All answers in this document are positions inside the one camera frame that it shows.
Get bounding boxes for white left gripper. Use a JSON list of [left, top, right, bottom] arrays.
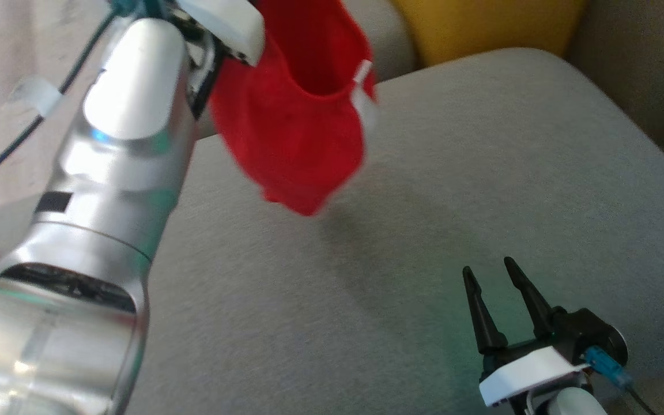
[[173, 0, 265, 65]]

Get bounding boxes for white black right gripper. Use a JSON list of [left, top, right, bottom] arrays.
[[462, 256, 591, 408]]

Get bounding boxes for red shorts with white tag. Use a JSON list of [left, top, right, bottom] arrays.
[[208, 0, 379, 217]]

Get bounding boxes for large grey sofa seat cushion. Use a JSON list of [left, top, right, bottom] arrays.
[[0, 48, 664, 415]]

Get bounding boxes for small grey sofa cushion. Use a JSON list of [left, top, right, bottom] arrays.
[[194, 0, 420, 139]]

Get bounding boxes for yellow sofa cushion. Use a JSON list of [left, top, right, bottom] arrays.
[[388, 0, 591, 68]]

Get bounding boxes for grey-brown sofa armrest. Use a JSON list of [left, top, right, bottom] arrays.
[[564, 0, 664, 188]]

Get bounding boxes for right cable with blue connector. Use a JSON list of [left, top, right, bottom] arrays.
[[583, 346, 658, 415]]

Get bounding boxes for white cable clip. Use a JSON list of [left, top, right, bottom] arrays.
[[12, 78, 63, 117]]

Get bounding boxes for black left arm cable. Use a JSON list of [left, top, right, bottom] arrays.
[[0, 0, 163, 227]]

